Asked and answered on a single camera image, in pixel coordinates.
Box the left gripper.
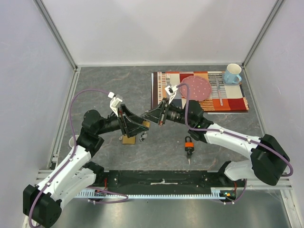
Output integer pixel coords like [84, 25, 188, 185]
[96, 104, 149, 138]

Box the colourful patchwork placemat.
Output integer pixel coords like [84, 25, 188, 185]
[151, 71, 249, 113]

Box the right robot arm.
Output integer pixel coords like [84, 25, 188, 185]
[141, 98, 290, 187]

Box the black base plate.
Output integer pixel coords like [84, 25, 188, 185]
[93, 170, 245, 195]

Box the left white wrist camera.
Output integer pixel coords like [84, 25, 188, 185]
[108, 92, 123, 116]

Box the orange black padlock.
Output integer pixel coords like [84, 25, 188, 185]
[184, 136, 194, 152]

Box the grey printed mug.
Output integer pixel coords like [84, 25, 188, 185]
[68, 137, 74, 148]

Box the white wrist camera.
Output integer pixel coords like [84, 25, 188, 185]
[108, 92, 123, 116]
[165, 85, 178, 104]

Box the light blue cable duct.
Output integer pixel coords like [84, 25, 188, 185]
[75, 189, 236, 200]

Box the pink handled knife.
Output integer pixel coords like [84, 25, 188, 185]
[215, 76, 223, 106]

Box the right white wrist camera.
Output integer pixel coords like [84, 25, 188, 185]
[165, 85, 178, 104]

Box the light blue mug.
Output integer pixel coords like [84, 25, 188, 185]
[223, 63, 242, 85]

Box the pink dotted plate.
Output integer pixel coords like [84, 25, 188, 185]
[179, 76, 212, 102]

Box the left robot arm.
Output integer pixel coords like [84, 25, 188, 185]
[23, 104, 149, 228]

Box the large brass padlock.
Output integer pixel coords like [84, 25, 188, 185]
[119, 135, 136, 145]

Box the pink handled fork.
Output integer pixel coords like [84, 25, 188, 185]
[166, 73, 171, 86]

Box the small brass padlock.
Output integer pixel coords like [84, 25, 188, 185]
[142, 121, 150, 128]

